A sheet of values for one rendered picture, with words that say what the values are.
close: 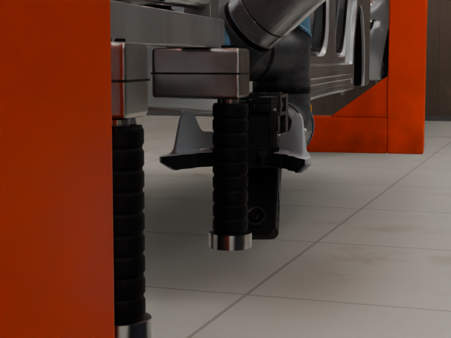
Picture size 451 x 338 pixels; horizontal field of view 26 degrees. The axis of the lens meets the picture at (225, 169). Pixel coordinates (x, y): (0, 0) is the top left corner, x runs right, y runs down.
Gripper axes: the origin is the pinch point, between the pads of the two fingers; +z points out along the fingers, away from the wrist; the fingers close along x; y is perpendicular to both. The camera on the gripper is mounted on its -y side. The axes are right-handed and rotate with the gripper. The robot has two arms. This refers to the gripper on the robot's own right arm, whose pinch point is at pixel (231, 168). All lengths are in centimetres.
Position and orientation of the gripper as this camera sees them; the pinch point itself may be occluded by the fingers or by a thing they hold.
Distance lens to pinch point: 98.9
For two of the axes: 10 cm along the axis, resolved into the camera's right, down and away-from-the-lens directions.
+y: 0.0, -9.9, -1.1
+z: -2.3, 1.1, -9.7
